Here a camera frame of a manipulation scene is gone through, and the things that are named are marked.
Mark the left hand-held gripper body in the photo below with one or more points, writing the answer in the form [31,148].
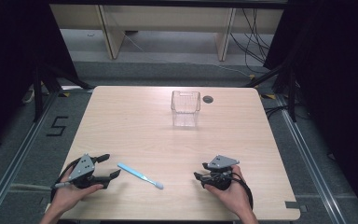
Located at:
[81,167]

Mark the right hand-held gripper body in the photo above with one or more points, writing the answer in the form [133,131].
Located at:
[221,162]

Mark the light blue toothbrush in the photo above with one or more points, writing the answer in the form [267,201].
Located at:
[140,175]

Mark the clear plastic container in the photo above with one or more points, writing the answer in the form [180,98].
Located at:
[185,107]

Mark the person's left hand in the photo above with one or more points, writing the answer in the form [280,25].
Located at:
[71,194]

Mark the person's right hand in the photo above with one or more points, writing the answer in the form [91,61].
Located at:
[233,196]

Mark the grey tape piece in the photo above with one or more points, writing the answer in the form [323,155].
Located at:
[292,205]

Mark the black metal stand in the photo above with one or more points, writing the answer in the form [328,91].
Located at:
[38,93]
[291,93]

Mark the beige wooden desk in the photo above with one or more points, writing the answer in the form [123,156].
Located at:
[167,18]

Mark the metal floor rail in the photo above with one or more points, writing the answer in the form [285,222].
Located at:
[15,158]
[310,158]

